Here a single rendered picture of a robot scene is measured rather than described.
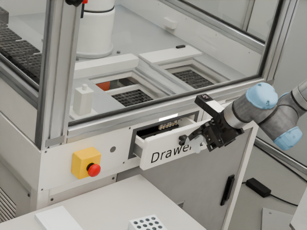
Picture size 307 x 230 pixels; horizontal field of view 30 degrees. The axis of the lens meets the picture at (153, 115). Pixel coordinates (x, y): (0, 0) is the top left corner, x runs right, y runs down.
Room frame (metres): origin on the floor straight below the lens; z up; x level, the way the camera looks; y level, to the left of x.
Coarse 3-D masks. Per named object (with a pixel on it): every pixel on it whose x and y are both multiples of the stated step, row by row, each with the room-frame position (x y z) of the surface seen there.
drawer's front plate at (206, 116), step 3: (231, 102) 1.84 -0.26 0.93; (222, 105) 1.80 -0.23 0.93; (225, 105) 1.80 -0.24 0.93; (204, 111) 1.74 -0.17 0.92; (204, 114) 1.74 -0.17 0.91; (207, 114) 1.73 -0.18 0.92; (204, 117) 1.74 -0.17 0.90; (207, 117) 1.74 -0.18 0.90; (210, 117) 1.75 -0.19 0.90; (252, 120) 1.93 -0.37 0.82
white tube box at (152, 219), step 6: (150, 216) 1.28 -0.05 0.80; (156, 216) 1.29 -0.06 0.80; (132, 222) 1.24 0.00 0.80; (138, 222) 1.25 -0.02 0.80; (144, 222) 1.25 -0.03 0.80; (150, 222) 1.26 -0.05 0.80; (156, 222) 1.27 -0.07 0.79; (132, 228) 1.23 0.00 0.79; (138, 228) 1.23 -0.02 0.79; (144, 228) 1.23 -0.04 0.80; (150, 228) 1.23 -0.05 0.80; (156, 228) 1.24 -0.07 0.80; (162, 228) 1.24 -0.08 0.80
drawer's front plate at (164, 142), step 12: (204, 120) 1.66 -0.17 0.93; (168, 132) 1.54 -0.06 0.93; (180, 132) 1.56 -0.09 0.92; (144, 144) 1.47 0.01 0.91; (156, 144) 1.49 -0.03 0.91; (168, 144) 1.53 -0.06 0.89; (204, 144) 1.66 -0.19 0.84; (144, 156) 1.47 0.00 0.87; (156, 156) 1.50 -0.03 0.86; (168, 156) 1.54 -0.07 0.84; (180, 156) 1.58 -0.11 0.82; (144, 168) 1.47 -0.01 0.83
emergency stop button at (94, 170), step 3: (93, 165) 1.33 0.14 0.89; (96, 165) 1.34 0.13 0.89; (99, 165) 1.35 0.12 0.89; (90, 168) 1.33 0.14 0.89; (93, 168) 1.33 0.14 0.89; (96, 168) 1.33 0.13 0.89; (99, 168) 1.34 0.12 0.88; (90, 171) 1.32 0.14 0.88; (93, 171) 1.32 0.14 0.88; (96, 171) 1.33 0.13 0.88; (99, 171) 1.34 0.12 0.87; (90, 174) 1.32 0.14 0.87; (93, 174) 1.33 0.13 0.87; (96, 174) 1.33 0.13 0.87
